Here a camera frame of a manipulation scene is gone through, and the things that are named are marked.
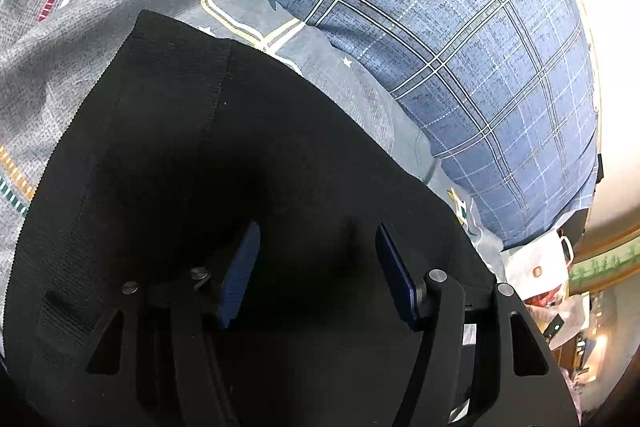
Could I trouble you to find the black pants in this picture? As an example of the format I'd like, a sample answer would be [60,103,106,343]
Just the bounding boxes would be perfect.
[4,9,501,427]

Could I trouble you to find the clear plastic bag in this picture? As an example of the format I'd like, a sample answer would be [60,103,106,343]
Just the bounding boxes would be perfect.
[547,293,595,350]

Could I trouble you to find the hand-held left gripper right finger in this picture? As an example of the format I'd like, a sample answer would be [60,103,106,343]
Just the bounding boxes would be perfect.
[375,222,582,427]

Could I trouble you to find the grey printed quilt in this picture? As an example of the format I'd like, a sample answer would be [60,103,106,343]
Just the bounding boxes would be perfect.
[0,0,507,280]

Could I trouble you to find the white paper bag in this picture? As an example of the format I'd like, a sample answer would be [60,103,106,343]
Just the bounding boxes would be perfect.
[502,229,576,303]

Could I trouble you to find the blue plaid pillow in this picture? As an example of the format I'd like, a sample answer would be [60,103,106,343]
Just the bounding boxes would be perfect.
[247,0,602,253]

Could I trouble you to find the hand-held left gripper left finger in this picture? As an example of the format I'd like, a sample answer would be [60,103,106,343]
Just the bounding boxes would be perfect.
[82,220,262,427]

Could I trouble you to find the green wooden ledge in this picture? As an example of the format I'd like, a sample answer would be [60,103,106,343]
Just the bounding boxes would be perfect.
[569,241,640,294]

